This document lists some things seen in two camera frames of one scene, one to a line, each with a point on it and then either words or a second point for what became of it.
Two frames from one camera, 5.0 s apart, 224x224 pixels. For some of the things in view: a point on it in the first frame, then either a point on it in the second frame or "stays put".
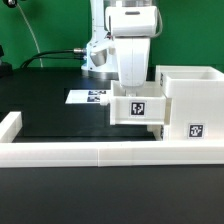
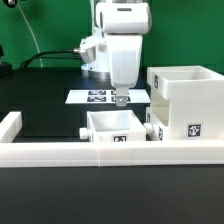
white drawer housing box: [197, 102] stays put
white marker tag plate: [88, 96] stays put
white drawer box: [136, 105] to [114, 126]
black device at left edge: [6, 69] stays put
